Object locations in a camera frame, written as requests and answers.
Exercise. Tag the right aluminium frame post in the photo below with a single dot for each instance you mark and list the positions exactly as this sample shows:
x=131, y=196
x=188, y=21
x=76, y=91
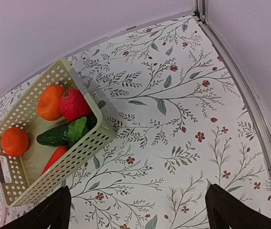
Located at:
x=201, y=9

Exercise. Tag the red toy tomato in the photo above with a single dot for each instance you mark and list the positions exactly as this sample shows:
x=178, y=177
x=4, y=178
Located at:
x=73, y=105

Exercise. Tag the orange toy carrot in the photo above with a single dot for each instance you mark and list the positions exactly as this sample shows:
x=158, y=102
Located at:
x=58, y=153

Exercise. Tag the floral patterned table mat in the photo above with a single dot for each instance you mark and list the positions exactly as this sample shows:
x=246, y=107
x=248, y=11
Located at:
x=181, y=126

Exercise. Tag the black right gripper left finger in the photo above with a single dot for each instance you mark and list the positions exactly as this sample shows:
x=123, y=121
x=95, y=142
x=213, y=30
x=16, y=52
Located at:
x=52, y=213

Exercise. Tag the beige perforated plastic basket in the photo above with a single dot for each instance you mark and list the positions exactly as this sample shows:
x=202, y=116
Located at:
x=56, y=148

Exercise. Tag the green toy vegetable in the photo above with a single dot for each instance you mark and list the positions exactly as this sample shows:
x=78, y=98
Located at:
x=76, y=130

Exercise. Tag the dark green toy cucumber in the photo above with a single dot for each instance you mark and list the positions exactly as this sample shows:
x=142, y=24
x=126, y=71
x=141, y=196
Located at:
x=57, y=136

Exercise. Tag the orange toy fruit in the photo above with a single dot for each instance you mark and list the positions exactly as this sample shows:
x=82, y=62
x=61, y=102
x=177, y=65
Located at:
x=15, y=142
x=48, y=106

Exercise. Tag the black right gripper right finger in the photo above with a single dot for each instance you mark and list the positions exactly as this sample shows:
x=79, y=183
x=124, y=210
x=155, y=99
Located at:
x=225, y=211

